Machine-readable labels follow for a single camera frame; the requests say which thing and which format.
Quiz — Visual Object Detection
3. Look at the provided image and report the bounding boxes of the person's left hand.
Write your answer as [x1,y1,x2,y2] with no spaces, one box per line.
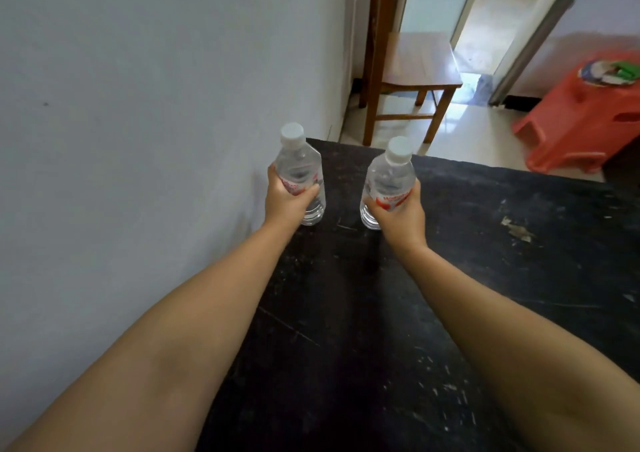
[264,164,320,234]

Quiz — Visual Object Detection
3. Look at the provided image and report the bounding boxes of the person's right hand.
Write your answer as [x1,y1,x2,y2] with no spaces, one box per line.
[363,179,428,253]

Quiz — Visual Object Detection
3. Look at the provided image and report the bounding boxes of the clear plastic water bottle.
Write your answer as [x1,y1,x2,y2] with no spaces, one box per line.
[274,122,327,226]
[360,136,417,231]

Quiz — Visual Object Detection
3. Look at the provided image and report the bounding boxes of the person's right forearm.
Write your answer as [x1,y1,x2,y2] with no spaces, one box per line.
[385,244,640,452]

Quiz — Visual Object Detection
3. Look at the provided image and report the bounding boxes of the person's left forearm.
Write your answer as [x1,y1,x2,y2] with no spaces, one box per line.
[0,220,296,452]

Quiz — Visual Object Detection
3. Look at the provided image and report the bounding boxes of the brown wooden chair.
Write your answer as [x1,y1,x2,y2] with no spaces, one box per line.
[359,0,464,147]

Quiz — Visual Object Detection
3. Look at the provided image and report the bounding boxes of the red plastic stool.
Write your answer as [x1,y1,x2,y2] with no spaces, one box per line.
[511,52,640,174]

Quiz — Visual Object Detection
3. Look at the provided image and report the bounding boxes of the round packet with green label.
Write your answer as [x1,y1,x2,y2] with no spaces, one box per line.
[578,59,640,87]

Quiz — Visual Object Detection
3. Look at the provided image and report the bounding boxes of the grey metal door frame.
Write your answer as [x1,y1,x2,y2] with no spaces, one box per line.
[488,0,599,107]

